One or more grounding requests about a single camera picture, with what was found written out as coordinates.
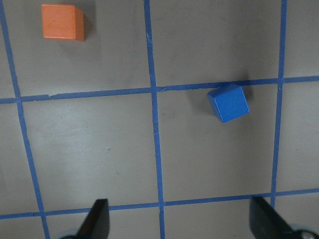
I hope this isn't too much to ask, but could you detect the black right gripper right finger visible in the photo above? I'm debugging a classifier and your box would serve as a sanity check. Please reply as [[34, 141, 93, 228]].
[[249, 196, 295, 239]]

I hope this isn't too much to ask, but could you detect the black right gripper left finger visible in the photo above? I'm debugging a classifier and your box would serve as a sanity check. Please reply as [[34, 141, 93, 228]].
[[76, 199, 110, 239]]

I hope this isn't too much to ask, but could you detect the blue wooden block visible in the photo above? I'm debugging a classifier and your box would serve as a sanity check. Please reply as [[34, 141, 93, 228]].
[[207, 84, 250, 123]]

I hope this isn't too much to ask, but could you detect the orange wooden block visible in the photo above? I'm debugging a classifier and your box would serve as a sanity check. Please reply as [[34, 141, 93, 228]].
[[41, 4, 85, 42]]

